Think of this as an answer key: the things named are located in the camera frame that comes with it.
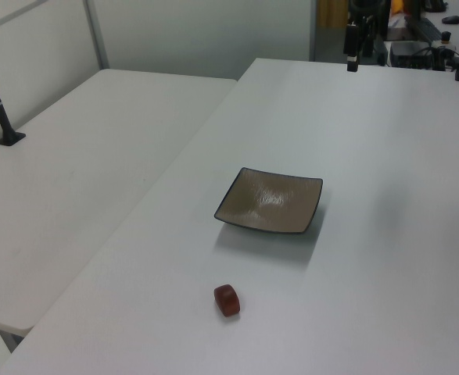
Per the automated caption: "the square brown ceramic plate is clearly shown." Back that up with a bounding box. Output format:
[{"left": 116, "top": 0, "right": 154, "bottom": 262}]
[{"left": 213, "top": 166, "right": 324, "bottom": 235}]

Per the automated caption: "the white side table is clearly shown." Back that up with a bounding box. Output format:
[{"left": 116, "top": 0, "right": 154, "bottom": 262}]
[{"left": 0, "top": 68, "right": 238, "bottom": 336}]

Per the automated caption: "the black control box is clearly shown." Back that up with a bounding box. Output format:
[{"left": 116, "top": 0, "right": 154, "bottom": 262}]
[{"left": 389, "top": 40, "right": 449, "bottom": 71}]

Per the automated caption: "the dark keyboard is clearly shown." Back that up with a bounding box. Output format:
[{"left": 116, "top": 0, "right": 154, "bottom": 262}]
[{"left": 404, "top": 14, "right": 443, "bottom": 41}]

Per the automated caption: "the small red-brown food item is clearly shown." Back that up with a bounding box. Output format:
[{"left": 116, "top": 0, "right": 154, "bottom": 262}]
[{"left": 213, "top": 284, "right": 242, "bottom": 319}]

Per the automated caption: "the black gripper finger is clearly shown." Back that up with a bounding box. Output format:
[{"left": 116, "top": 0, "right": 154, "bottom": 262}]
[
  {"left": 362, "top": 16, "right": 375, "bottom": 57},
  {"left": 343, "top": 22, "right": 360, "bottom": 73}
]

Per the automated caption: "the wooden panel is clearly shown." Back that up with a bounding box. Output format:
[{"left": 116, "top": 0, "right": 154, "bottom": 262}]
[{"left": 317, "top": 0, "right": 350, "bottom": 29}]

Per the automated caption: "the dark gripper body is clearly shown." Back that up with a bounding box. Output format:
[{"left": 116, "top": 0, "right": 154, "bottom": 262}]
[{"left": 349, "top": 0, "right": 386, "bottom": 20}]

